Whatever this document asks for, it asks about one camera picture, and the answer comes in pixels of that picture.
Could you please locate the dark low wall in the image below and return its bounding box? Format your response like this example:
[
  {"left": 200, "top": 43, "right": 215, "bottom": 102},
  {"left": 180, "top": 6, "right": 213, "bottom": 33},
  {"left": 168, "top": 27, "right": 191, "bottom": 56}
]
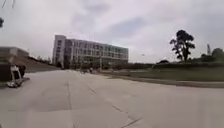
[{"left": 0, "top": 62, "right": 13, "bottom": 83}]

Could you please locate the dark kerb strip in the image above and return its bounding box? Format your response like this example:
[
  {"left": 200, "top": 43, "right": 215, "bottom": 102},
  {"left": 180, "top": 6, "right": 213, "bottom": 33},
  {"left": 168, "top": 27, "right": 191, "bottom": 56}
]
[{"left": 99, "top": 72, "right": 224, "bottom": 89}]

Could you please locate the line of hedges and bushes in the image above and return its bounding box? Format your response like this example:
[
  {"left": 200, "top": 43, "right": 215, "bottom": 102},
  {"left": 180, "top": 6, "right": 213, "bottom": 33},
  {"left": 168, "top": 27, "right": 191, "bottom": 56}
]
[{"left": 109, "top": 47, "right": 224, "bottom": 70}]

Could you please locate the distant slim tower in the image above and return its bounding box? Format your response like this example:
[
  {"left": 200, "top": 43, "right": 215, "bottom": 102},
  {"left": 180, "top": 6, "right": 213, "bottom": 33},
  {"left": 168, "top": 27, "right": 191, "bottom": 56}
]
[{"left": 206, "top": 43, "right": 212, "bottom": 56}]

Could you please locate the low grey building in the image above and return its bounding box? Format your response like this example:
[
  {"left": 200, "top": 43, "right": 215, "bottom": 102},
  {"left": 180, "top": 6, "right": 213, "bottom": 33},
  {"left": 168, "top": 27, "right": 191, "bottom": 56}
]
[{"left": 0, "top": 46, "right": 30, "bottom": 65}]

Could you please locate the grass field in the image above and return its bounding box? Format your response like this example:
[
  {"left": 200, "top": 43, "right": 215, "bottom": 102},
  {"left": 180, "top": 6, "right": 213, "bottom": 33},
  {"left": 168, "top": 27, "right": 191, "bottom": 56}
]
[{"left": 99, "top": 66, "right": 224, "bottom": 83}]

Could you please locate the small white vehicle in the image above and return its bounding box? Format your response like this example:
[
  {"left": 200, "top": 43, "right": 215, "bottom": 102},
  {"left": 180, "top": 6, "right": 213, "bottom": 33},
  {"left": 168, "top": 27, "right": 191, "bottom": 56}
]
[{"left": 6, "top": 64, "right": 24, "bottom": 89}]

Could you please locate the grey multi-storey building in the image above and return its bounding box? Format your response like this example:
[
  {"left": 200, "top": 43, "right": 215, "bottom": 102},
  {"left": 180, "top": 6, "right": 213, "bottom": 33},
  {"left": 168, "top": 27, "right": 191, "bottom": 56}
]
[{"left": 51, "top": 34, "right": 130, "bottom": 70}]

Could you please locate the grey concrete slab pavement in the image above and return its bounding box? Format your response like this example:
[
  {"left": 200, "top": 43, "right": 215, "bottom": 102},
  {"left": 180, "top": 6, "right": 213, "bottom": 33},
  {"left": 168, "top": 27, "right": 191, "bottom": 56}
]
[{"left": 0, "top": 69, "right": 224, "bottom": 128}]

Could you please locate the grassy embankment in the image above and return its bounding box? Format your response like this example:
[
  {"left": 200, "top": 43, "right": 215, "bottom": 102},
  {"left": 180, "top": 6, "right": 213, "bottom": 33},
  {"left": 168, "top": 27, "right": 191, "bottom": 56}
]
[{"left": 19, "top": 55, "right": 63, "bottom": 74}]

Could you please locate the tall dark tree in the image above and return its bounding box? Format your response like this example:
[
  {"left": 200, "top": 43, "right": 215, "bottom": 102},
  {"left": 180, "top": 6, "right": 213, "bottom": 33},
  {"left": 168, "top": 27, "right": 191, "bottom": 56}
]
[{"left": 169, "top": 29, "right": 197, "bottom": 63}]

